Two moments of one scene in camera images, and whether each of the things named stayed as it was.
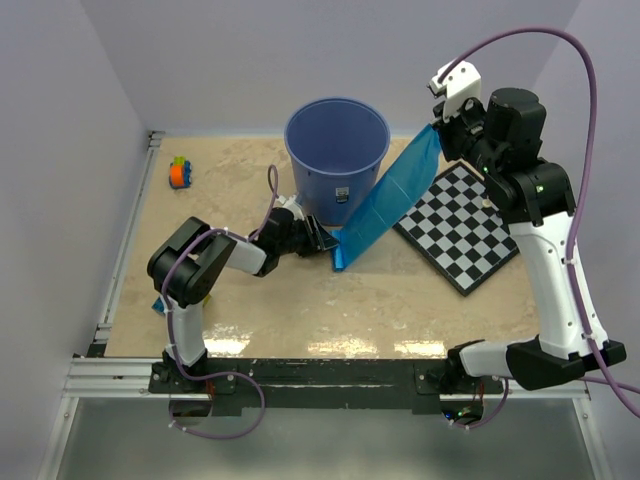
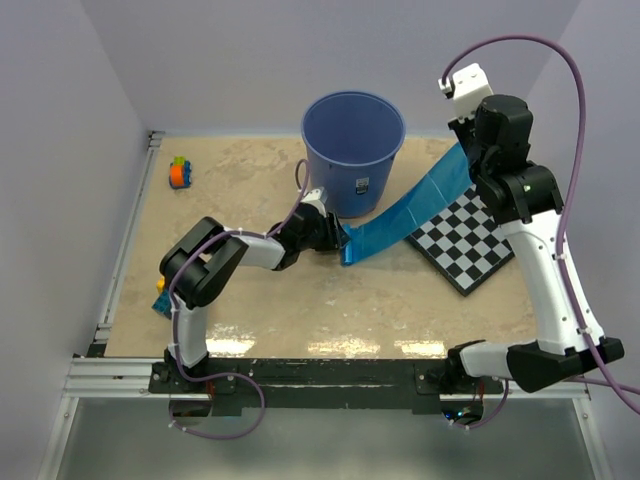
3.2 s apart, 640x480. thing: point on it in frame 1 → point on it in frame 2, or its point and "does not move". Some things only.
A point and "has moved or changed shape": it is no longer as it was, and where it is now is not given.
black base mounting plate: x=315 y=383 does not move
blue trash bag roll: x=407 y=184 has moved or changed shape
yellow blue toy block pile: x=159 y=304 does not move
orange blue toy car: x=180 y=173 does not move
